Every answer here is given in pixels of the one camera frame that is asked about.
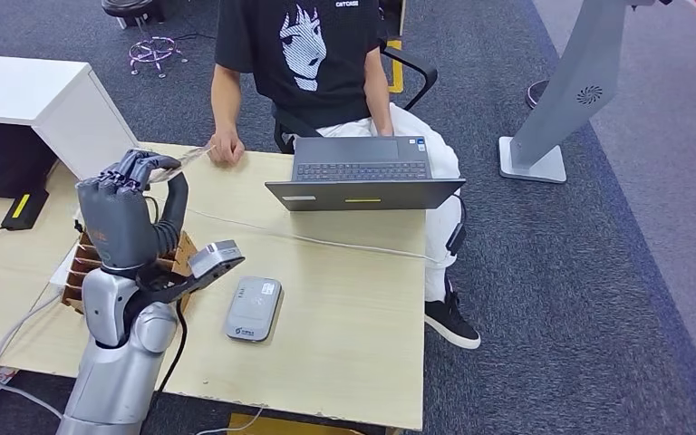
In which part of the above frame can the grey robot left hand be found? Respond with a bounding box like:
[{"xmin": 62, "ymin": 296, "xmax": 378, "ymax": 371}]
[{"xmin": 75, "ymin": 149, "xmax": 190, "ymax": 271}]

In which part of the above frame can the person's right hand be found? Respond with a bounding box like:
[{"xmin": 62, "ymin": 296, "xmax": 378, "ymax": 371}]
[{"xmin": 208, "ymin": 129, "xmax": 247, "ymax": 168}]

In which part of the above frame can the wooden card organizer box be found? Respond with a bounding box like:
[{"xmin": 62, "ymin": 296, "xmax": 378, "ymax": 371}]
[{"xmin": 61, "ymin": 230, "xmax": 199, "ymax": 316}]

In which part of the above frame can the person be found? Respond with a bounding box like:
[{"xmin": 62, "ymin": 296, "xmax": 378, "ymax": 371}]
[{"xmin": 209, "ymin": 0, "xmax": 482, "ymax": 352}]

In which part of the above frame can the grey card reader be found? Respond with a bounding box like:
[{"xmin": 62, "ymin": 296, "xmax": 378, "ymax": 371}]
[{"xmin": 225, "ymin": 276, "xmax": 284, "ymax": 344}]

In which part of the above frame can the black adapter with yellow label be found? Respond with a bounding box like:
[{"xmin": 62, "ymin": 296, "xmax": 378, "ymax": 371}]
[{"xmin": 0, "ymin": 188, "xmax": 51, "ymax": 232}]

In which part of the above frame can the chrome stool base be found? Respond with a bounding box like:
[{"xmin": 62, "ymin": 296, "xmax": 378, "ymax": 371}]
[{"xmin": 128, "ymin": 35, "xmax": 190, "ymax": 80}]

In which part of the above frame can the grey laptop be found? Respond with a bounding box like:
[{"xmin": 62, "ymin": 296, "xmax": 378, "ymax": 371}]
[{"xmin": 265, "ymin": 136, "xmax": 468, "ymax": 213}]

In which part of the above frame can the white cabinet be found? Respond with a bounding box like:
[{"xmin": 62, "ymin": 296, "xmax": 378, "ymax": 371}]
[{"xmin": 0, "ymin": 53, "xmax": 140, "ymax": 190}]

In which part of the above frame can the black stool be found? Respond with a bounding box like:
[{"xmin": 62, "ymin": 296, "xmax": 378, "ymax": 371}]
[{"xmin": 100, "ymin": 0, "xmax": 166, "ymax": 30}]

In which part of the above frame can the black office chair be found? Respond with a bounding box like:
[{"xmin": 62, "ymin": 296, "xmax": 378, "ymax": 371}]
[{"xmin": 273, "ymin": 0, "xmax": 440, "ymax": 156}]

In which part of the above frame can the black hanging power adapter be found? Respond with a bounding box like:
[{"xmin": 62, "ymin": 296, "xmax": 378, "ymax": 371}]
[{"xmin": 445, "ymin": 195, "xmax": 469, "ymax": 258}]

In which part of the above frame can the yellow box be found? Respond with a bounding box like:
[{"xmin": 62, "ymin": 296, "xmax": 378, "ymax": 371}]
[{"xmin": 227, "ymin": 412, "xmax": 364, "ymax": 435}]

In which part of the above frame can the black round base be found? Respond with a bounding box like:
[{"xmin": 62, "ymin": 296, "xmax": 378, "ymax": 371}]
[{"xmin": 525, "ymin": 79, "xmax": 550, "ymax": 111}]

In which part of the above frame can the grey kiosk stand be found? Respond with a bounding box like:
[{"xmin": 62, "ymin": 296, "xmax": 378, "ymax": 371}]
[{"xmin": 498, "ymin": 0, "xmax": 673, "ymax": 185}]

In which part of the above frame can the black looped power cable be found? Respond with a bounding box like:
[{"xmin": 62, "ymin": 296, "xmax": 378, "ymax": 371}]
[{"xmin": 73, "ymin": 195, "xmax": 161, "ymax": 234}]

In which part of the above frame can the long white cable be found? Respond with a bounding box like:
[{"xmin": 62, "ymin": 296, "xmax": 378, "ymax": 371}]
[{"xmin": 143, "ymin": 191, "xmax": 440, "ymax": 264}]

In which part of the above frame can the thin white cable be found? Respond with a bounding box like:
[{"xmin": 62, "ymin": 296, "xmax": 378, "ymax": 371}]
[{"xmin": 194, "ymin": 407, "xmax": 266, "ymax": 435}]

